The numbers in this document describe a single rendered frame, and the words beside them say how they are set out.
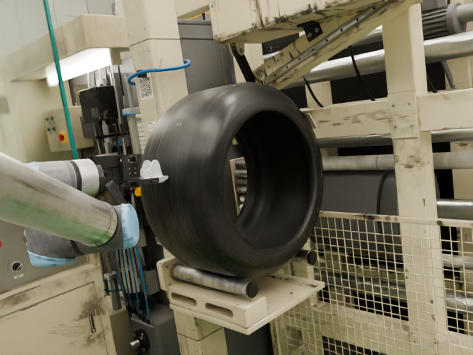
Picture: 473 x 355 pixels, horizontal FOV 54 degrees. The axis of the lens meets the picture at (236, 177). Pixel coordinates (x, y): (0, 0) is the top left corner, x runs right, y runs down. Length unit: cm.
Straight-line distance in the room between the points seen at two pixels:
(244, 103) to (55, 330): 105
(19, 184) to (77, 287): 119
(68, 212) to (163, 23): 96
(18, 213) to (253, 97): 77
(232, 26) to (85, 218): 100
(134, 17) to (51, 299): 100
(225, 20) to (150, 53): 29
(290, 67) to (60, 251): 100
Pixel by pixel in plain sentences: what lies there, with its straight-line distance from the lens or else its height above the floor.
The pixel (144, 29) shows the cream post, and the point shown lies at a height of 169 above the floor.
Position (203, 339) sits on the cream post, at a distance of 173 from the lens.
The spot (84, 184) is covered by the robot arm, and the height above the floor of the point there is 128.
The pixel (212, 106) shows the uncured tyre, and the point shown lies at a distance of 123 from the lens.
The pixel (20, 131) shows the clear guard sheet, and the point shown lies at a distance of 173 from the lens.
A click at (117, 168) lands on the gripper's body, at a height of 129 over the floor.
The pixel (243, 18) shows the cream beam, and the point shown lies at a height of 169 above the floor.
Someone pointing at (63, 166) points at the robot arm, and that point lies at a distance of 105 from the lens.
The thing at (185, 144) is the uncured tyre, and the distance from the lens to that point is 119.
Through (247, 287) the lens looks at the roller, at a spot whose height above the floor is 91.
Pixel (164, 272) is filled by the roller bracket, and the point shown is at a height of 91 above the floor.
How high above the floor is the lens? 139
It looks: 8 degrees down
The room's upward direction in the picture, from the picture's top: 8 degrees counter-clockwise
